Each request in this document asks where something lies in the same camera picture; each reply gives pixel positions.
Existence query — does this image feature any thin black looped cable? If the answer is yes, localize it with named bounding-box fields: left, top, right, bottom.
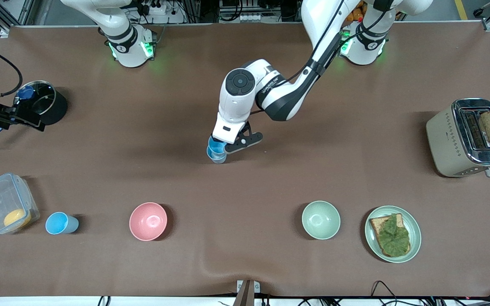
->
left=370, top=280, right=399, bottom=306

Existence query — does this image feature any brown tablecloth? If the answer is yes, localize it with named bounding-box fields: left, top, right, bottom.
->
left=0, top=23, right=490, bottom=298

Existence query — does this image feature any green lettuce leaf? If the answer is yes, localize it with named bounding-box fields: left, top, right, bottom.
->
left=377, top=214, right=410, bottom=257

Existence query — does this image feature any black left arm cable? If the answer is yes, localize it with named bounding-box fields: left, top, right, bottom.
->
left=249, top=0, right=392, bottom=115

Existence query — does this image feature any beige chrome toaster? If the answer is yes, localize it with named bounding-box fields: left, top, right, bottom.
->
left=426, top=98, right=490, bottom=178

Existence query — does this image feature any pale green plate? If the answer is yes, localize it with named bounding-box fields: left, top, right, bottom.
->
left=365, top=206, right=422, bottom=264

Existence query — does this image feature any light blue plastic cup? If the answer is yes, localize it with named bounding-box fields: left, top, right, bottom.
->
left=45, top=212, right=80, bottom=235
left=208, top=136, right=228, bottom=155
left=206, top=146, right=228, bottom=164

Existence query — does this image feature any pale green bowl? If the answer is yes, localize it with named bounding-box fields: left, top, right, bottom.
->
left=301, top=200, right=341, bottom=240

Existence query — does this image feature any bag of orange buns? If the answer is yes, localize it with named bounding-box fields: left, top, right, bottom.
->
left=344, top=1, right=367, bottom=23

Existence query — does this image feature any metal table clamp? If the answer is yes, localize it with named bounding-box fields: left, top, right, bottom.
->
left=236, top=279, right=261, bottom=306

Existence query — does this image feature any brown bread slice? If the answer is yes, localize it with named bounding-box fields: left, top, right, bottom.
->
left=369, top=213, right=411, bottom=258

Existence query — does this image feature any pink bowl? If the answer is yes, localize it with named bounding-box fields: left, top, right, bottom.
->
left=129, top=202, right=168, bottom=241

